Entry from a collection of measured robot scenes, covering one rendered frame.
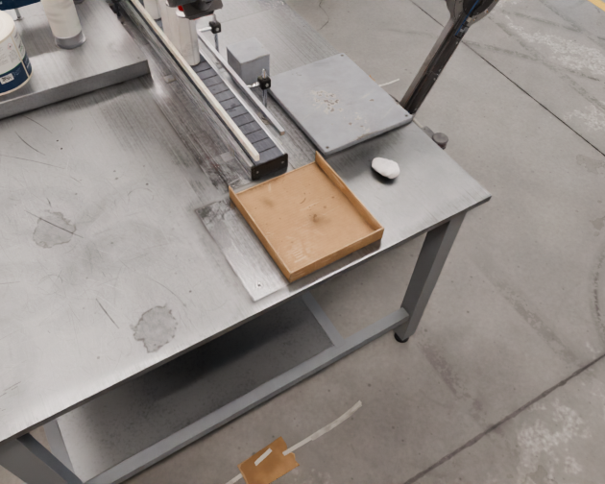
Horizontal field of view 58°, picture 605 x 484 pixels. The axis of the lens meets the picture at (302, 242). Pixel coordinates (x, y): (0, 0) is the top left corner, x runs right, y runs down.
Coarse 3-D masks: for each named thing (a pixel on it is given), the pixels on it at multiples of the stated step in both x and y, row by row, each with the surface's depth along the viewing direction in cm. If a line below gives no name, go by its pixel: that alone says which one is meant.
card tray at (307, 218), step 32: (320, 160) 144; (256, 192) 140; (288, 192) 140; (320, 192) 140; (352, 192) 136; (256, 224) 129; (288, 224) 134; (320, 224) 134; (352, 224) 134; (288, 256) 128; (320, 256) 128
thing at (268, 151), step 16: (128, 0) 186; (208, 64) 164; (192, 80) 159; (208, 80) 159; (224, 96) 155; (240, 112) 151; (240, 128) 147; (256, 128) 147; (240, 144) 143; (256, 144) 144; (272, 144) 144
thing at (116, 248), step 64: (256, 0) 196; (0, 128) 151; (64, 128) 152; (128, 128) 153; (192, 128) 154; (0, 192) 137; (64, 192) 138; (128, 192) 138; (192, 192) 139; (384, 192) 142; (448, 192) 143; (0, 256) 125; (64, 256) 126; (128, 256) 127; (192, 256) 127; (256, 256) 128; (0, 320) 115; (64, 320) 116; (128, 320) 117; (192, 320) 117; (0, 384) 107; (64, 384) 108
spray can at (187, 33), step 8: (176, 16) 151; (184, 16) 150; (184, 24) 152; (192, 24) 153; (184, 32) 153; (192, 32) 154; (184, 40) 156; (192, 40) 156; (184, 48) 158; (192, 48) 158; (184, 56) 160; (192, 56) 160; (192, 64) 162
